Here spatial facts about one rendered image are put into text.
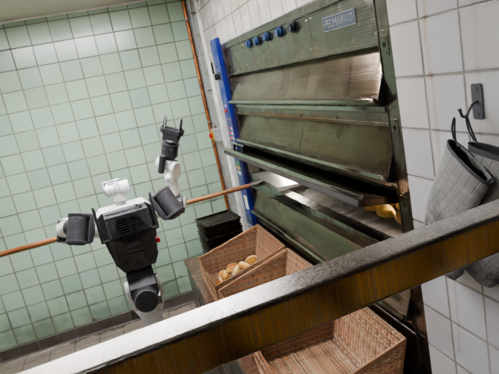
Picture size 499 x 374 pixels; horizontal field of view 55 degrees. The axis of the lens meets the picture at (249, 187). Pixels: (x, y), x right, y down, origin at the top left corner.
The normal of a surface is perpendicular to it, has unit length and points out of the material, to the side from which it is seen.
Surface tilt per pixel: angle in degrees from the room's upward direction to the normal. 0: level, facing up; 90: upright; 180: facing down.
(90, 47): 90
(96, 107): 90
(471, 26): 90
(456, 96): 90
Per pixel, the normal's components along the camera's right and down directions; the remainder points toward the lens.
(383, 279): 0.36, 0.14
